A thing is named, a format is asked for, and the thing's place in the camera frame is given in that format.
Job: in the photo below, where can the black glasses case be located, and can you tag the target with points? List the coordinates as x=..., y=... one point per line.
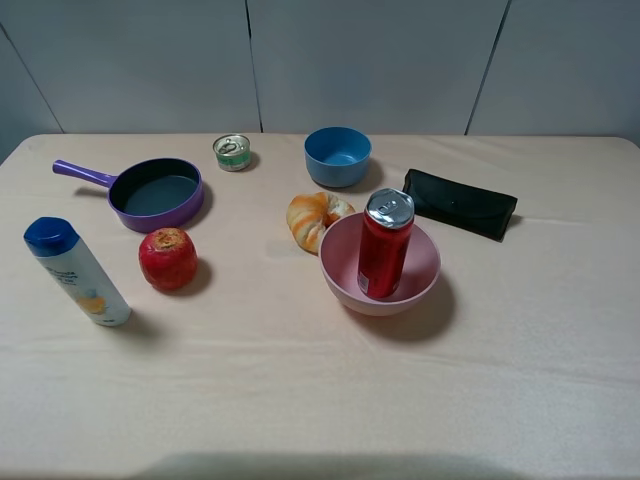
x=479, y=211

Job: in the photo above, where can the white bottle blue cap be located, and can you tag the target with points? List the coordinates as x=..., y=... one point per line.
x=65, y=256

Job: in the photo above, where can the small green tin can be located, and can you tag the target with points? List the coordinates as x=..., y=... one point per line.
x=232, y=152

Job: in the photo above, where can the red soda can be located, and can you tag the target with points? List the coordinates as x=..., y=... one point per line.
x=388, y=220

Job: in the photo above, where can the purple frying pan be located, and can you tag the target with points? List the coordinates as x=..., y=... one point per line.
x=153, y=194

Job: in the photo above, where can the blue bowl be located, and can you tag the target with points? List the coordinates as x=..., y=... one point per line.
x=337, y=157

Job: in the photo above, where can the croissant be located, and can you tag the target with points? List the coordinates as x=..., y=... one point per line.
x=310, y=215

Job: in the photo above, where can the pink bowl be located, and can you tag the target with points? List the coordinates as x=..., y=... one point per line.
x=339, y=254

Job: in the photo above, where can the red apple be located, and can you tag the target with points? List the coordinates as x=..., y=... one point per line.
x=168, y=259

